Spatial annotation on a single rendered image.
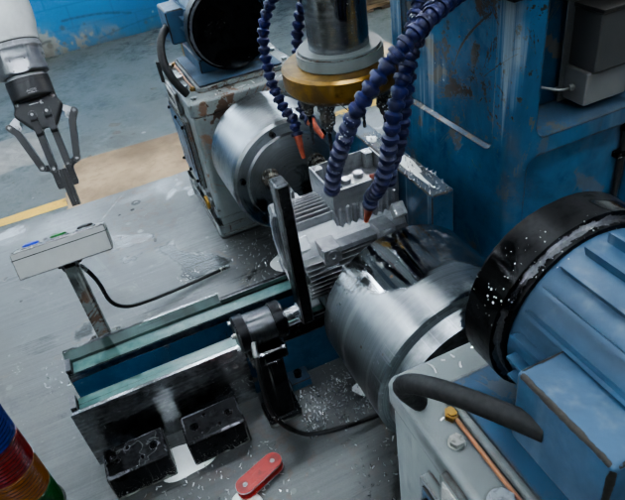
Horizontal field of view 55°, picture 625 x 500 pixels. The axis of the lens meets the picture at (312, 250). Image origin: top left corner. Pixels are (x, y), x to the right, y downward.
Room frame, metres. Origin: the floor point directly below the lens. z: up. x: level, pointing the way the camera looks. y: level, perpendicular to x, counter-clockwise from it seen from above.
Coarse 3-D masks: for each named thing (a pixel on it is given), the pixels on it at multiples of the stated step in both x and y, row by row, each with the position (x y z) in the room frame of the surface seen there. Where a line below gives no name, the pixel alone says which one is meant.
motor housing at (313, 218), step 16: (304, 208) 0.84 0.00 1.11; (320, 208) 0.84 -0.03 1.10; (272, 224) 0.90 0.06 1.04; (304, 224) 0.81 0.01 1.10; (320, 224) 0.82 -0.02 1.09; (352, 224) 0.82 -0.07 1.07; (368, 224) 0.82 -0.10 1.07; (400, 224) 0.83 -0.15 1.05; (336, 240) 0.79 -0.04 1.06; (352, 240) 0.79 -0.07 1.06; (368, 240) 0.79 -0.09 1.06; (304, 256) 0.78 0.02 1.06; (352, 256) 0.78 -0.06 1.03; (320, 272) 0.76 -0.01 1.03; (336, 272) 0.76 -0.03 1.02; (320, 288) 0.76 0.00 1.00
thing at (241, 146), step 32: (256, 96) 1.21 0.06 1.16; (288, 96) 1.22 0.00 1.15; (224, 128) 1.16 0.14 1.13; (256, 128) 1.08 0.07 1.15; (288, 128) 1.07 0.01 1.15; (320, 128) 1.09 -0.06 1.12; (224, 160) 1.10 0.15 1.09; (256, 160) 1.04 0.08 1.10; (288, 160) 1.06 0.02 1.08; (320, 160) 1.06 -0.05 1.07; (256, 192) 1.04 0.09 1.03
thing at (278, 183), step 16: (272, 192) 0.70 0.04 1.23; (288, 192) 0.69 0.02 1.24; (288, 208) 0.69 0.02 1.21; (288, 224) 0.68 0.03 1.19; (288, 240) 0.68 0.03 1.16; (288, 256) 0.69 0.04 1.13; (288, 272) 0.71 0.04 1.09; (304, 272) 0.69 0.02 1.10; (304, 288) 0.69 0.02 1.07; (304, 304) 0.68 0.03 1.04; (304, 320) 0.68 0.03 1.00
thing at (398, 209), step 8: (400, 200) 0.84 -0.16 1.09; (272, 208) 0.89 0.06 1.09; (392, 208) 0.83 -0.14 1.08; (400, 208) 0.83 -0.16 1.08; (392, 216) 0.83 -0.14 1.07; (400, 216) 0.83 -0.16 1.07; (304, 240) 0.78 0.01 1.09; (304, 248) 0.77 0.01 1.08; (280, 264) 0.90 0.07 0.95; (312, 304) 0.77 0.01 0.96
